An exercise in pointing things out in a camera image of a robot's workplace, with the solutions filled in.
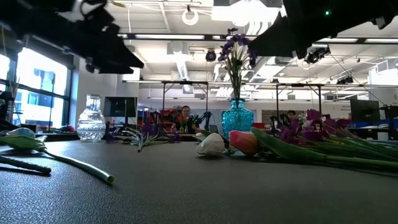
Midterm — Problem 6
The large window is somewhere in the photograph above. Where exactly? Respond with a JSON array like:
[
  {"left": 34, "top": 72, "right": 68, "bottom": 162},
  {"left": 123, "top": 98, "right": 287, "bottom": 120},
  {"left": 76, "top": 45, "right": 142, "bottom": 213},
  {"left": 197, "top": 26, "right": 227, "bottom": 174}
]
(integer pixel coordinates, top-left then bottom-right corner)
[{"left": 0, "top": 46, "right": 72, "bottom": 131}]

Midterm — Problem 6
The black monitor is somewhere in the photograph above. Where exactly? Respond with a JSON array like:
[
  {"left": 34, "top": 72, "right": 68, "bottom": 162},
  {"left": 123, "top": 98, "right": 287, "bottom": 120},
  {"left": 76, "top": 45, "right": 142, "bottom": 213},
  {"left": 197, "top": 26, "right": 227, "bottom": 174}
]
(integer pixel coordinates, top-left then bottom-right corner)
[
  {"left": 103, "top": 96, "right": 138, "bottom": 125},
  {"left": 349, "top": 98, "right": 381, "bottom": 124}
]

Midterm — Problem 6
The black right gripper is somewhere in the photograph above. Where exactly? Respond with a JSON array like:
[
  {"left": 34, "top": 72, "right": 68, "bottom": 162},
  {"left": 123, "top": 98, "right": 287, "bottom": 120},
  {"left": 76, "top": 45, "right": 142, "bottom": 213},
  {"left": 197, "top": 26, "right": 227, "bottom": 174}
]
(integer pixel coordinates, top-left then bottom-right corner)
[{"left": 248, "top": 0, "right": 336, "bottom": 60}]

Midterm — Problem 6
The black table frame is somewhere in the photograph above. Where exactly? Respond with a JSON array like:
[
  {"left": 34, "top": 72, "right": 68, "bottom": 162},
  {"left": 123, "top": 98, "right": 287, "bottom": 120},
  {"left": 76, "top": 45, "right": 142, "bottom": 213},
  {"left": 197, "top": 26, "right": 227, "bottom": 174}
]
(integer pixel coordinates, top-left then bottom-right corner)
[{"left": 0, "top": 132, "right": 203, "bottom": 143}]

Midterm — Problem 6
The black table mat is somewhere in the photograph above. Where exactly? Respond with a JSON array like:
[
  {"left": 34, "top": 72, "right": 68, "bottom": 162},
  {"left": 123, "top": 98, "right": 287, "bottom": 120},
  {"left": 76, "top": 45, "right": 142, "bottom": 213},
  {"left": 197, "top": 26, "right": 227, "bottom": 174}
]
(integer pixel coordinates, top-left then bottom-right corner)
[{"left": 0, "top": 139, "right": 398, "bottom": 224}]

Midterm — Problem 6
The clear glass vase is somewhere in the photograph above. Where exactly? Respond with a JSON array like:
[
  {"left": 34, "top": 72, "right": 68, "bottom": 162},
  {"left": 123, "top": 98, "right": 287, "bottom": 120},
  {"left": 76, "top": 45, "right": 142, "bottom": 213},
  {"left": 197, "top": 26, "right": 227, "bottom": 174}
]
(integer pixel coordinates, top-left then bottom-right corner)
[{"left": 76, "top": 94, "right": 107, "bottom": 143}]

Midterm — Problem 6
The black ceiling camera cluster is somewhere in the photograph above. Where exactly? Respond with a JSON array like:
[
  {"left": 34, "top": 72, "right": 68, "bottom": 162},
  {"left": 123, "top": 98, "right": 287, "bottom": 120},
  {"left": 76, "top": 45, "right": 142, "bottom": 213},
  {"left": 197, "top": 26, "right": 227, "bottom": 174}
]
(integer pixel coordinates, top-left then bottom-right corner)
[{"left": 304, "top": 45, "right": 331, "bottom": 65}]

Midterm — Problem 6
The magenta purple flower bunch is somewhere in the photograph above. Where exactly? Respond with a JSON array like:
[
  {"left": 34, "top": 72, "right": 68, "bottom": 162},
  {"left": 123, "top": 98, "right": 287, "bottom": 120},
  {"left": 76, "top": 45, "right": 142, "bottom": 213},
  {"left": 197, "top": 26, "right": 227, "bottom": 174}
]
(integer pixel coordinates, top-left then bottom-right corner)
[{"left": 278, "top": 108, "right": 398, "bottom": 162}]

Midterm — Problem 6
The black station frame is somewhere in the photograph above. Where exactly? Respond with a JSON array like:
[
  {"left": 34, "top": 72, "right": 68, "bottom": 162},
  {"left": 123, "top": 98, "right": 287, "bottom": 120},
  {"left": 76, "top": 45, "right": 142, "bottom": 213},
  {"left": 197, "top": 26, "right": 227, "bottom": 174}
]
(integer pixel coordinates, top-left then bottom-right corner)
[
  {"left": 123, "top": 80, "right": 210, "bottom": 125},
  {"left": 275, "top": 82, "right": 323, "bottom": 125}
]

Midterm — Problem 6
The blue glass vase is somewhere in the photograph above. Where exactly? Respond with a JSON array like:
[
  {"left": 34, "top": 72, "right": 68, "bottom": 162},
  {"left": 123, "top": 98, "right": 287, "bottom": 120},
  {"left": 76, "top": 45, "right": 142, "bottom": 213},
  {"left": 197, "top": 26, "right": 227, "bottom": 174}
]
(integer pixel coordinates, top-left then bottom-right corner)
[{"left": 221, "top": 98, "right": 254, "bottom": 140}]

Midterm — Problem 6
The pink white tulip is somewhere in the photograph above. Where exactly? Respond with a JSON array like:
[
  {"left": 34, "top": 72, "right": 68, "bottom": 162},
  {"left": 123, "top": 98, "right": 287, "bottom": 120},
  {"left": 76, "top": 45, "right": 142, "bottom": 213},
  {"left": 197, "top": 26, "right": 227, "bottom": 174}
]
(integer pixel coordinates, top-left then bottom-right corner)
[{"left": 228, "top": 126, "right": 398, "bottom": 172}]

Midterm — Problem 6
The red storage shelf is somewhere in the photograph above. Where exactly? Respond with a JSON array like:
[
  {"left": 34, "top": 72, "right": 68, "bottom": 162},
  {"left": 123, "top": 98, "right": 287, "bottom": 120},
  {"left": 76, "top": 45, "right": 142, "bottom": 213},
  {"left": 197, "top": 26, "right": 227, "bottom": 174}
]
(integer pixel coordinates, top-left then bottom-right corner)
[{"left": 146, "top": 108, "right": 175, "bottom": 131}]

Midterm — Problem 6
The black ceiling light rail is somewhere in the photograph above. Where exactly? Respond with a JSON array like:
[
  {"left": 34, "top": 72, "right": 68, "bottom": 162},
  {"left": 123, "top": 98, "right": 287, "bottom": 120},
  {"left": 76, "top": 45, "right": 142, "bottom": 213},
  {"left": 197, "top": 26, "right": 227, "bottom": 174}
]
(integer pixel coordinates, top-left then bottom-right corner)
[{"left": 118, "top": 32, "right": 398, "bottom": 44}]

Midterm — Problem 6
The small purple flower sprig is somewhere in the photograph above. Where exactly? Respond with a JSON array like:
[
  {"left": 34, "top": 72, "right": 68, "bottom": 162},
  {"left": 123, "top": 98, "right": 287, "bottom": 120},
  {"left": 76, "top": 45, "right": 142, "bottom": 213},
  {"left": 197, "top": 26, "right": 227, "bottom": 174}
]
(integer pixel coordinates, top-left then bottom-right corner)
[{"left": 104, "top": 123, "right": 183, "bottom": 153}]

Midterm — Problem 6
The white ring lamp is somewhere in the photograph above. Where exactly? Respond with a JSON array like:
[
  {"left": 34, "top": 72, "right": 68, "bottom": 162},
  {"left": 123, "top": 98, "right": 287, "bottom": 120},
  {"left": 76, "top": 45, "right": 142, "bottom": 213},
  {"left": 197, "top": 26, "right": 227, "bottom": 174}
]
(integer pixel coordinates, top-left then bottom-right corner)
[{"left": 182, "top": 8, "right": 200, "bottom": 26}]

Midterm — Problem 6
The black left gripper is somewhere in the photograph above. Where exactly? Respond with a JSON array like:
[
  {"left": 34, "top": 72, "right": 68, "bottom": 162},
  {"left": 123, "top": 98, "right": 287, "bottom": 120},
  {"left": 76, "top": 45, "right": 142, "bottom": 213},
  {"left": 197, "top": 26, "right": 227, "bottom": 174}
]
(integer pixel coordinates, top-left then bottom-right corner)
[{"left": 0, "top": 0, "right": 146, "bottom": 75}]

